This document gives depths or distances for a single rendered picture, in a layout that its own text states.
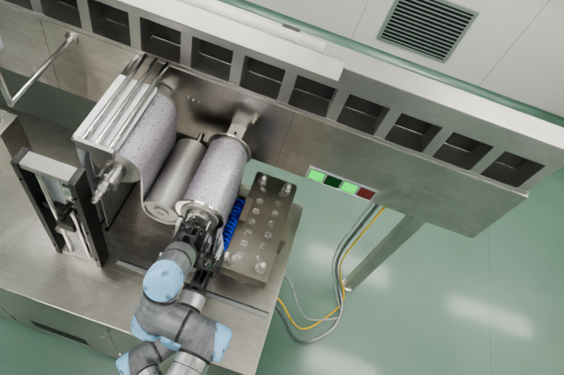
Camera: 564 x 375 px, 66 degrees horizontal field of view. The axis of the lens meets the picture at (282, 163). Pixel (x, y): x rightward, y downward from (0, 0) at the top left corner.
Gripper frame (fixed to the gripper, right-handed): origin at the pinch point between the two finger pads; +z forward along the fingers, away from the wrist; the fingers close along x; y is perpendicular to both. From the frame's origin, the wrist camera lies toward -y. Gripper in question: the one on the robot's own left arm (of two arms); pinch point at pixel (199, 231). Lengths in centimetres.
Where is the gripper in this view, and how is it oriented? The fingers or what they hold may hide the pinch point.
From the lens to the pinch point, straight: 127.9
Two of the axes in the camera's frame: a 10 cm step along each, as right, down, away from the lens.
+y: 3.4, -9.1, -2.4
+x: -9.4, -3.4, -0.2
